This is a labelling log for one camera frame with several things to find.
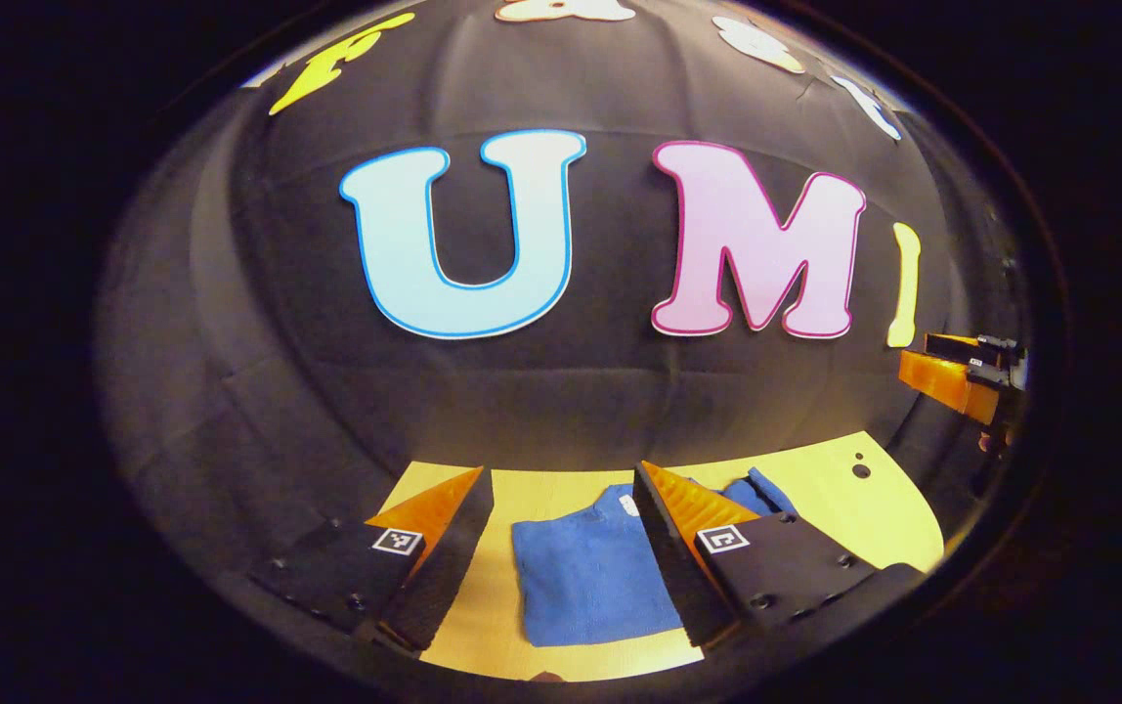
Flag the blue button shirt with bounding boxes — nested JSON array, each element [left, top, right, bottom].
[[510, 466, 799, 648]]

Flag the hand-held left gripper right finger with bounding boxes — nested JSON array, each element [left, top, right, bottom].
[[631, 461, 926, 649]]

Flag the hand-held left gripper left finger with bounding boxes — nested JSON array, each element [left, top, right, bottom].
[[248, 465, 496, 655]]

